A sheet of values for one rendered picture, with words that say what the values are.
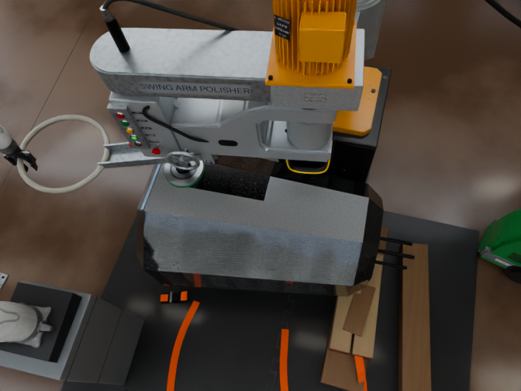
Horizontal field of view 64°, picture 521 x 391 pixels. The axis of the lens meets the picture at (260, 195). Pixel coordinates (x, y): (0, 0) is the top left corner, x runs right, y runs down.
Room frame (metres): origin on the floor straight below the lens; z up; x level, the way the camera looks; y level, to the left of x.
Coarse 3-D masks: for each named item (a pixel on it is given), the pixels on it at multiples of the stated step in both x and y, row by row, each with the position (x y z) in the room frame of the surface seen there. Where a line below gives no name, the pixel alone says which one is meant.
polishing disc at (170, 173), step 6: (192, 162) 1.20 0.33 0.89; (168, 168) 1.19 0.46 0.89; (174, 168) 1.19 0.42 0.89; (198, 168) 1.16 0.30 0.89; (168, 174) 1.16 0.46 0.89; (174, 174) 1.15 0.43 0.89; (180, 174) 1.15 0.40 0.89; (186, 174) 1.14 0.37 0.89; (192, 174) 1.13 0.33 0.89; (198, 174) 1.13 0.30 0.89; (168, 180) 1.12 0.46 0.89; (174, 180) 1.12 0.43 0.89; (180, 180) 1.11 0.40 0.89; (186, 180) 1.10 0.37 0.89; (192, 180) 1.10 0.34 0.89
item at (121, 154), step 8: (104, 144) 1.37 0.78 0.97; (112, 144) 1.34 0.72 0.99; (120, 144) 1.33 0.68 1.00; (128, 144) 1.31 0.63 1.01; (112, 152) 1.33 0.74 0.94; (120, 152) 1.31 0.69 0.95; (128, 152) 1.29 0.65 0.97; (136, 152) 1.27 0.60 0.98; (112, 160) 1.28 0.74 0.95; (120, 160) 1.26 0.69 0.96; (128, 160) 1.20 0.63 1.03; (136, 160) 1.18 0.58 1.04; (144, 160) 1.17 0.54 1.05; (152, 160) 1.16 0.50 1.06; (160, 160) 1.14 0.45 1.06; (192, 160) 1.10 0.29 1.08; (200, 160) 1.08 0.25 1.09
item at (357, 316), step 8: (368, 288) 0.51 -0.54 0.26; (360, 296) 0.47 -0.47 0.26; (368, 296) 0.46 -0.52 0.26; (352, 304) 0.43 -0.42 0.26; (360, 304) 0.42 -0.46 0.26; (368, 304) 0.41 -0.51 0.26; (352, 312) 0.39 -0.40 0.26; (360, 312) 0.38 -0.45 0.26; (368, 312) 0.37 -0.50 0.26; (352, 320) 0.34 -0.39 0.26; (360, 320) 0.33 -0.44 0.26; (344, 328) 0.30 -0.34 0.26; (352, 328) 0.30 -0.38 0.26; (360, 328) 0.29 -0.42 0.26; (360, 336) 0.25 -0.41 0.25
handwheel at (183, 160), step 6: (186, 150) 1.05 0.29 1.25; (168, 156) 1.01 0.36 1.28; (180, 156) 1.01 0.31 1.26; (186, 156) 1.02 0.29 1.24; (192, 156) 0.98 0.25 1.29; (168, 162) 1.01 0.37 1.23; (174, 162) 1.02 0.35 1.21; (180, 162) 0.99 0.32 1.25; (186, 162) 0.98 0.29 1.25; (198, 162) 0.98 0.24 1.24; (180, 168) 1.00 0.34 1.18; (186, 168) 1.00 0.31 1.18; (192, 168) 0.99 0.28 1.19
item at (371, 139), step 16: (384, 80) 1.63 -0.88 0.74; (384, 96) 1.51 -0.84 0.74; (336, 144) 1.27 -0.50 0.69; (352, 144) 1.23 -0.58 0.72; (368, 144) 1.20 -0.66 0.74; (336, 160) 1.27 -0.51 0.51; (352, 160) 1.22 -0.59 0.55; (368, 160) 1.18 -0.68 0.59; (352, 176) 1.21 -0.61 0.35; (368, 176) 1.36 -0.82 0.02
